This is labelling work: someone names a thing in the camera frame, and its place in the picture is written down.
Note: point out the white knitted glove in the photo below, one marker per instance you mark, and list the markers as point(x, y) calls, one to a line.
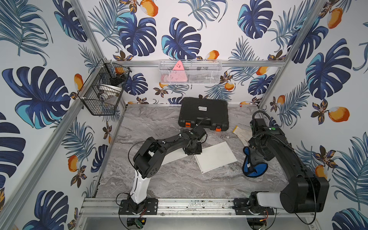
point(244, 135)

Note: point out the black plastic tool case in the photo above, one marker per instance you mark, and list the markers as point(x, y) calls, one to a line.
point(208, 113)

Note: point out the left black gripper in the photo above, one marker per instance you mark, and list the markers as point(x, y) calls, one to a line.
point(192, 147)

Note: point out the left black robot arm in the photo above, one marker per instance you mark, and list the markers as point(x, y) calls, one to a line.
point(150, 157)

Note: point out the white mesh wall basket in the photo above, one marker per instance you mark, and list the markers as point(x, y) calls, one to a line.
point(207, 72)

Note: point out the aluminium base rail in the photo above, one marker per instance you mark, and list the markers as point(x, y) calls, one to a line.
point(180, 207)

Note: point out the pink triangular card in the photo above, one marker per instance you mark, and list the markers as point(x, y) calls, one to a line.
point(178, 73)

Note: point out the white drawing tablet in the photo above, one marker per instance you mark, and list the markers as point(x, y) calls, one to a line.
point(173, 156)
point(214, 157)

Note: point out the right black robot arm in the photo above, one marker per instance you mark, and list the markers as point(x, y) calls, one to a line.
point(305, 191)

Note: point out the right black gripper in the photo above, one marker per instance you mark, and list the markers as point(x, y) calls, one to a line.
point(265, 153)

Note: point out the blue grey microfibre cloth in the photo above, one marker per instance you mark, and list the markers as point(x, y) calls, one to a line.
point(251, 170)

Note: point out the black wire basket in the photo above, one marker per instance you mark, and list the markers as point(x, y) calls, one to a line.
point(103, 89)

